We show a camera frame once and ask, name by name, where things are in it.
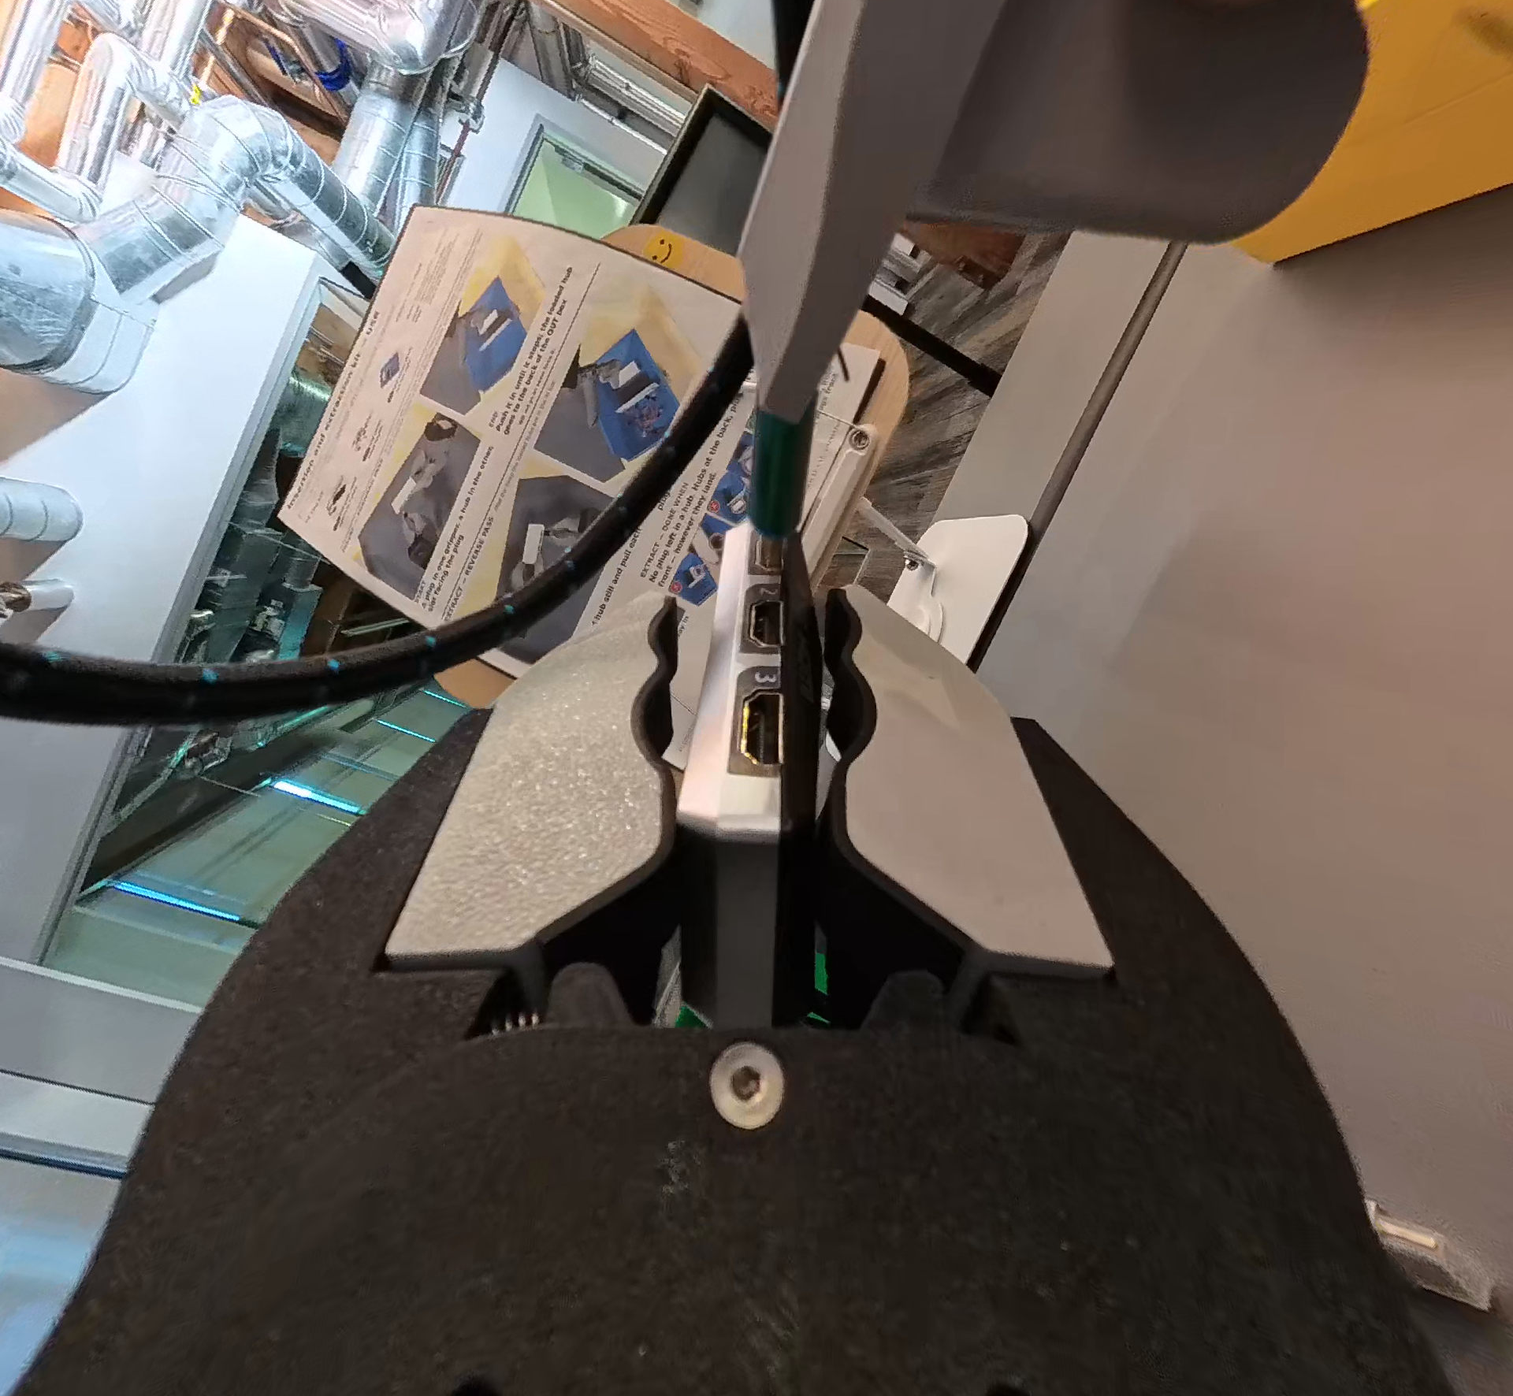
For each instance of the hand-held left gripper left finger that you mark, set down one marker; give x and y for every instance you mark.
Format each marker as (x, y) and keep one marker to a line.
(533, 830)

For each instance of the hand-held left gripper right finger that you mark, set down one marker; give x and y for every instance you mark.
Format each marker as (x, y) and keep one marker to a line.
(970, 830)

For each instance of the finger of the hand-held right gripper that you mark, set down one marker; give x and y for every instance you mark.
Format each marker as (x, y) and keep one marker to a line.
(864, 120)
(1160, 96)

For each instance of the silver port hub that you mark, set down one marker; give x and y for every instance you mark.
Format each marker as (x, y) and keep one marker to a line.
(753, 781)

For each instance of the yellow plastic bin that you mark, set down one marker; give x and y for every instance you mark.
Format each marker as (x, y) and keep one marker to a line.
(1397, 120)

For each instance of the yellow smiley sticker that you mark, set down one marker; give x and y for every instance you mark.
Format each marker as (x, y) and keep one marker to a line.
(665, 247)

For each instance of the instruction sheet on stand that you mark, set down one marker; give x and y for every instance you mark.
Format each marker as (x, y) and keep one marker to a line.
(888, 357)

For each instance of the printed instruction sheet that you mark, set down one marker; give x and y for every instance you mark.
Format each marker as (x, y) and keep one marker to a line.
(498, 428)

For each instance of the silver ventilation duct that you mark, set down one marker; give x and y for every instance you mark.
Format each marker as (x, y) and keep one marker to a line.
(356, 1)
(167, 214)

